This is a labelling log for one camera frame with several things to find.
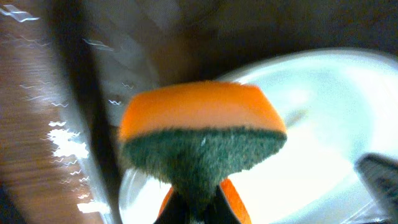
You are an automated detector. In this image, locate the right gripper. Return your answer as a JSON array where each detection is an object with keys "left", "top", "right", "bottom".
[{"left": 354, "top": 153, "right": 397, "bottom": 221}]

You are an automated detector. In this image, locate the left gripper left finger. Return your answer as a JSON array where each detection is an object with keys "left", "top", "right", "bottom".
[{"left": 154, "top": 189, "right": 189, "bottom": 224}]

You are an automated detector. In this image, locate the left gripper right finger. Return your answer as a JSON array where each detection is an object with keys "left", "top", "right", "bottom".
[{"left": 204, "top": 185, "right": 241, "bottom": 224}]

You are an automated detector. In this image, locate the orange green sponge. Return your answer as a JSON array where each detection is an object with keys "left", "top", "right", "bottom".
[{"left": 118, "top": 81, "right": 287, "bottom": 223}]

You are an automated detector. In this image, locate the light green plate with stain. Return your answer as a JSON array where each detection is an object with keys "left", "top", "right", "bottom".
[{"left": 119, "top": 49, "right": 397, "bottom": 223}]

